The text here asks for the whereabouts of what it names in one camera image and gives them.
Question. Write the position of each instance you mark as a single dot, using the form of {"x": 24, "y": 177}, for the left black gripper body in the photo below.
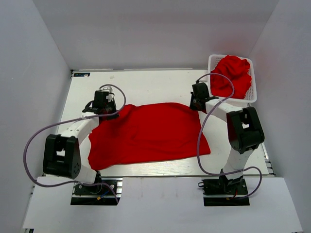
{"x": 106, "y": 108}

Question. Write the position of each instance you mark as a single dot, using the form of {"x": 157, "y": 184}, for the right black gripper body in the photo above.
{"x": 196, "y": 99}

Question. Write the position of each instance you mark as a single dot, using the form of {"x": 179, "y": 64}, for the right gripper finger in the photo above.
{"x": 192, "y": 99}
{"x": 196, "y": 106}

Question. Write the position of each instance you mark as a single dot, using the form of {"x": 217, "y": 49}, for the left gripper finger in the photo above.
{"x": 106, "y": 118}
{"x": 112, "y": 107}

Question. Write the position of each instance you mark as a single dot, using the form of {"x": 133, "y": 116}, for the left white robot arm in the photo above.
{"x": 62, "y": 151}

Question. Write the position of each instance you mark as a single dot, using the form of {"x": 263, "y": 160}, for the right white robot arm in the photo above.
{"x": 244, "y": 131}

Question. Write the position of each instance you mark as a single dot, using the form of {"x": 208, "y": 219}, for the blue table label sticker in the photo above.
{"x": 81, "y": 74}

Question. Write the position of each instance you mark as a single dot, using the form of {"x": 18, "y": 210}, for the red t shirt pile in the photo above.
{"x": 230, "y": 77}

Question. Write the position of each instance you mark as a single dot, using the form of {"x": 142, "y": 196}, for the white plastic basket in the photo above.
{"x": 251, "y": 94}

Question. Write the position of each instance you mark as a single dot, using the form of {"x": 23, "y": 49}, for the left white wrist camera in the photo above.
{"x": 110, "y": 94}

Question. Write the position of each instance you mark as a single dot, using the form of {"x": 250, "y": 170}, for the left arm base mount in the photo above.
{"x": 100, "y": 195}

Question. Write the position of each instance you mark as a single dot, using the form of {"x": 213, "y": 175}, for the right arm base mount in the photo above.
{"x": 216, "y": 194}

